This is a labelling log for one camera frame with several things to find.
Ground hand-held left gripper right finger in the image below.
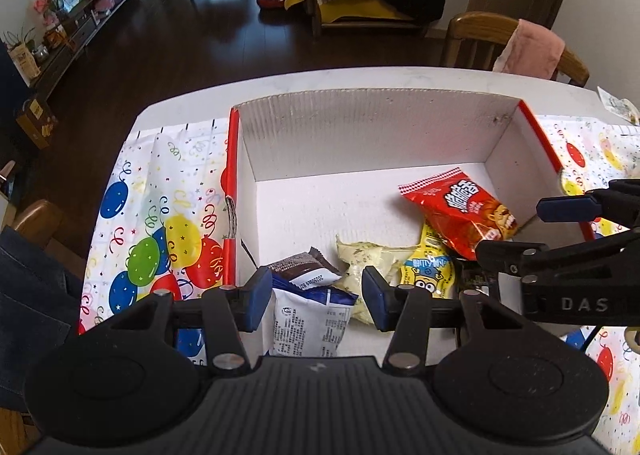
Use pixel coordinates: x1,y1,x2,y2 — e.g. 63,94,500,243
361,266,531,370

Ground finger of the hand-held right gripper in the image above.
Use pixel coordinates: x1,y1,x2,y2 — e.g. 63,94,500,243
536,178,640,236
474,227,640,281

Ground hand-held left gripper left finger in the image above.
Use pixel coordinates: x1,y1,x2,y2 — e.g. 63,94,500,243
106,266,275,377

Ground pale yellow snack packet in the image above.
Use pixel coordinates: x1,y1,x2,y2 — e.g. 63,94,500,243
334,234,421,326

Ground black snack packet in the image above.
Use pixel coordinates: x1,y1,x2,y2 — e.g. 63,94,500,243
265,246,343,293

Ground white blue snack packet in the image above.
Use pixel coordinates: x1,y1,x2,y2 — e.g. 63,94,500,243
270,275,358,358

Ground yellow cartoon snack packet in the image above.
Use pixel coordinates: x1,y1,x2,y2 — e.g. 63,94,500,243
400,220,458,300

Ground red snack packet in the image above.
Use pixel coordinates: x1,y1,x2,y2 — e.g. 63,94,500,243
398,167,521,261

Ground white cardboard box red edges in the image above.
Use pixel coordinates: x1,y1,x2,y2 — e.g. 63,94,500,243
220,87,601,371

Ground printed paper scrap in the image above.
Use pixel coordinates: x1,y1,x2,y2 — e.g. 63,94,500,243
597,86,640,126

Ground balloon printed tablecloth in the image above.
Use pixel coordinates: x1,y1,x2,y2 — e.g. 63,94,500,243
77,115,640,455

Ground pink cloth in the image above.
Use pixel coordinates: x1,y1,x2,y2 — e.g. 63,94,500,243
492,19,566,80

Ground wooden chair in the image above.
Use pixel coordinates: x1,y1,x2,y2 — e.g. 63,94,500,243
12,200,86,276
442,11,591,88

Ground blue jeans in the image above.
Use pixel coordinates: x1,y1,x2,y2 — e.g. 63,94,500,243
0,227,83,411

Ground brown cardboard box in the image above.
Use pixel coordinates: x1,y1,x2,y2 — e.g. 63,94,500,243
15,97,58,150

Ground dark TV cabinet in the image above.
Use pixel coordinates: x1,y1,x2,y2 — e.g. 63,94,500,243
30,0,141,96

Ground kraft paper bag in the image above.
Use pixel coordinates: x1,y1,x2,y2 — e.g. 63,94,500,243
7,42,41,83

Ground pink flowers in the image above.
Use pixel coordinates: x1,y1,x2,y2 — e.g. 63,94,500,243
32,0,58,26

